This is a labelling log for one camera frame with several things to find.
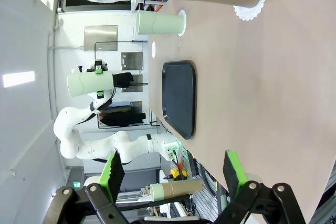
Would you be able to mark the black plastic serving tray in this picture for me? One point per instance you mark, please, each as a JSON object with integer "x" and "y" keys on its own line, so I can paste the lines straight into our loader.
{"x": 179, "y": 98}

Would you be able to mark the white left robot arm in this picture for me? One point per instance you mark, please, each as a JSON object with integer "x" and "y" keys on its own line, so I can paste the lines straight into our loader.
{"x": 105, "y": 148}

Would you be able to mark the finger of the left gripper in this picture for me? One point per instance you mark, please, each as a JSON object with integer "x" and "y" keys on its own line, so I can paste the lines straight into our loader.
{"x": 99, "y": 94}
{"x": 98, "y": 71}

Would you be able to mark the yellow emergency stop box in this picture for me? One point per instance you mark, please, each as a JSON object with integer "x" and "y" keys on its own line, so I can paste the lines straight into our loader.
{"x": 178, "y": 173}

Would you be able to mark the light green spare cup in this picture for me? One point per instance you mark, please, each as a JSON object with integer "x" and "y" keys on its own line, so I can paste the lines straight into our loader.
{"x": 157, "y": 192}

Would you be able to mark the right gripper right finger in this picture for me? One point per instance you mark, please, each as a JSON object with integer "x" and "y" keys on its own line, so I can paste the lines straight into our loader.
{"x": 233, "y": 174}

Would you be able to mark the black hanging jacket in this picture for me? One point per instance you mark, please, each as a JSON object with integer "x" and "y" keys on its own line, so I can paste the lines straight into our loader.
{"x": 123, "y": 120}

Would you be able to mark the grey metal wall panel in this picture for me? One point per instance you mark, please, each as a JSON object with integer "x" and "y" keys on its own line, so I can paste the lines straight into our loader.
{"x": 137, "y": 82}
{"x": 132, "y": 61}
{"x": 101, "y": 37}

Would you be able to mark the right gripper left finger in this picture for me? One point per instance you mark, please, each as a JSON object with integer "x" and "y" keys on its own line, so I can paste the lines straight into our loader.
{"x": 114, "y": 179}

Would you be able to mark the brown spare cup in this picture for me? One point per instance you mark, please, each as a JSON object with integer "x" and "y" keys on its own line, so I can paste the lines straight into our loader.
{"x": 183, "y": 187}

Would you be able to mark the light green tall cup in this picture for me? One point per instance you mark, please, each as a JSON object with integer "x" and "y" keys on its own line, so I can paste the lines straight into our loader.
{"x": 86, "y": 85}
{"x": 160, "y": 23}

